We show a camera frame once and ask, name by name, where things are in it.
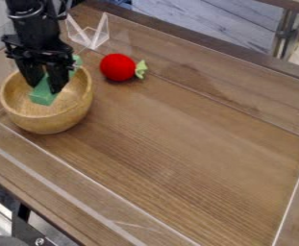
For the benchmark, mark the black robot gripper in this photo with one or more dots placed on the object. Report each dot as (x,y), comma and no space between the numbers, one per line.
(35,47)

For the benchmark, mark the green rectangular block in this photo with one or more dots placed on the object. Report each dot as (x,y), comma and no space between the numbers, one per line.
(41,95)

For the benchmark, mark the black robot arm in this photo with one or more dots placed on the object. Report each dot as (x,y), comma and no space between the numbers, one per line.
(33,6)

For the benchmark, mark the brown wooden bowl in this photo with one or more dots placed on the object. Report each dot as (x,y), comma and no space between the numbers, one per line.
(62,114)

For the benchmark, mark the red plush strawberry toy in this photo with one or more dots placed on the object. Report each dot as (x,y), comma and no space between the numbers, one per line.
(120,68)

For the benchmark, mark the black table leg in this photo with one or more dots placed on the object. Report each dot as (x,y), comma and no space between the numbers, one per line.
(25,231)

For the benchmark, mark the clear acrylic corner bracket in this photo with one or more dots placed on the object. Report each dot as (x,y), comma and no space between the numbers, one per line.
(89,37)

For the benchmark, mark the metal chair frame background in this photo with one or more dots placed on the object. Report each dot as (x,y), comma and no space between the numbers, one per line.
(288,35)

